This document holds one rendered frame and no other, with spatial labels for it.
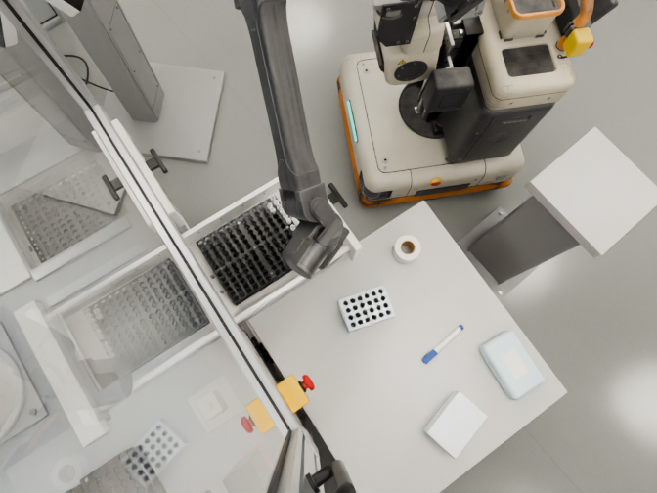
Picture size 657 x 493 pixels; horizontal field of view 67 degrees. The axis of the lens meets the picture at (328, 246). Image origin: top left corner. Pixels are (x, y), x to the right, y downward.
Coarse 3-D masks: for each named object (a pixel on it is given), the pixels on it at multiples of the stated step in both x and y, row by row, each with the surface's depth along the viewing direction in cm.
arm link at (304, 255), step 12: (312, 204) 86; (324, 204) 87; (324, 216) 87; (300, 228) 91; (312, 228) 89; (300, 240) 89; (312, 240) 90; (288, 252) 89; (300, 252) 89; (312, 252) 90; (324, 252) 91; (288, 264) 92; (300, 264) 89; (312, 264) 90; (312, 276) 91
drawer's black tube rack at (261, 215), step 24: (240, 216) 120; (264, 216) 120; (216, 240) 121; (240, 240) 118; (264, 240) 118; (288, 240) 119; (216, 264) 116; (240, 264) 117; (264, 264) 117; (240, 288) 118; (264, 288) 119
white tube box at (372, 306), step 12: (384, 288) 127; (348, 300) 126; (360, 300) 129; (372, 300) 126; (384, 300) 126; (348, 312) 129; (360, 312) 125; (372, 312) 125; (384, 312) 126; (348, 324) 124; (360, 324) 128; (372, 324) 128
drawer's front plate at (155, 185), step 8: (112, 120) 122; (120, 128) 121; (120, 136) 121; (128, 136) 122; (128, 144) 120; (136, 152) 120; (136, 160) 119; (144, 160) 122; (144, 168) 119; (152, 176) 118; (152, 184) 118; (160, 192) 117; (160, 200) 117; (168, 200) 119; (168, 208) 116; (176, 216) 119; (184, 224) 126
